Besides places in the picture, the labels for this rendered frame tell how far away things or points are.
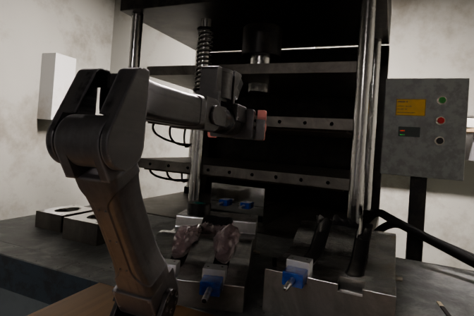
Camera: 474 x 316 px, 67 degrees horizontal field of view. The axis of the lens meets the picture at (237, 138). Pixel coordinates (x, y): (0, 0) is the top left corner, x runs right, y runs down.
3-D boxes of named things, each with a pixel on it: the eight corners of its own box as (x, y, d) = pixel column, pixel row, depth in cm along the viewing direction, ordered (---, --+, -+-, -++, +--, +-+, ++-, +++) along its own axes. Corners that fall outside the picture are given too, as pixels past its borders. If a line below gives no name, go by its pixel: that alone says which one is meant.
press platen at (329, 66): (357, 72, 152) (358, 60, 152) (146, 75, 196) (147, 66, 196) (367, 96, 216) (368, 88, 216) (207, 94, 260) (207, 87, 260)
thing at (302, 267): (296, 307, 66) (298, 277, 66) (271, 300, 68) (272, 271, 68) (311, 283, 78) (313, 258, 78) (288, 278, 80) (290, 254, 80)
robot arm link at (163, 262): (147, 288, 59) (84, 106, 45) (182, 297, 57) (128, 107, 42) (124, 321, 54) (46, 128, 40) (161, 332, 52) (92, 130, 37)
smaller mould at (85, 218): (96, 246, 113) (97, 223, 113) (61, 238, 119) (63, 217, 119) (137, 233, 132) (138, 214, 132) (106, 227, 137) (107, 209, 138)
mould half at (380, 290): (393, 344, 67) (398, 272, 67) (262, 310, 77) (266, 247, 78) (392, 267, 113) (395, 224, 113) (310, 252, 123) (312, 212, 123)
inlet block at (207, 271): (216, 317, 67) (218, 288, 67) (190, 314, 68) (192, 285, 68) (226, 289, 80) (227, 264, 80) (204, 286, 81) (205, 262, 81)
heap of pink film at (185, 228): (235, 265, 87) (237, 233, 87) (163, 257, 89) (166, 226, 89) (244, 238, 113) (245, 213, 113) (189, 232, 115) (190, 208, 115)
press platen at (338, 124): (353, 130, 149) (354, 118, 149) (139, 120, 193) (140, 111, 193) (365, 137, 217) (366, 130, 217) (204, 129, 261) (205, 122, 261)
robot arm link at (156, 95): (185, 99, 70) (52, 58, 42) (228, 99, 66) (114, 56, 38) (180, 162, 69) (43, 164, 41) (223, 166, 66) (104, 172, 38)
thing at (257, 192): (262, 227, 162) (264, 188, 162) (209, 218, 173) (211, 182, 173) (290, 211, 208) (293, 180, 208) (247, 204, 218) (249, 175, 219)
